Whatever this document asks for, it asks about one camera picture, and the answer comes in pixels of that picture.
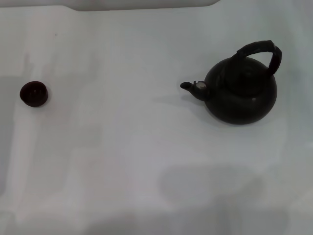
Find dark round teapot with handle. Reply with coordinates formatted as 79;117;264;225
179;40;283;125

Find dark brown ceramic teacup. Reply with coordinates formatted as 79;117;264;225
20;81;49;108

